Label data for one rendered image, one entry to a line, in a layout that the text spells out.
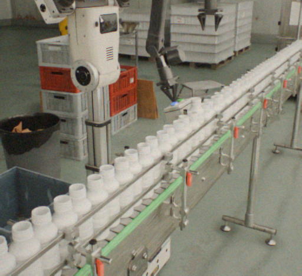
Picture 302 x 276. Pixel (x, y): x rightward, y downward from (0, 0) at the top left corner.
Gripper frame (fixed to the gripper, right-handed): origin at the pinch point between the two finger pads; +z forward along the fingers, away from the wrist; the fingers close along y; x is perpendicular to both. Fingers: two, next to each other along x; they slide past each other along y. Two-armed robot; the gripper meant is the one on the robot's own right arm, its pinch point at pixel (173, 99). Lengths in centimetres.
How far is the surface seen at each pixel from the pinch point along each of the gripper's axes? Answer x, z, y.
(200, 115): -18.9, 5.7, -17.5
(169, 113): 1.4, 4.8, -4.3
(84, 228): -16, 12, -87
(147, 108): 183, 40, 257
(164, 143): -18, 6, -46
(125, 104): 185, 23, 220
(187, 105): -4.1, 4.1, 2.8
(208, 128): -17.7, 12.5, -11.7
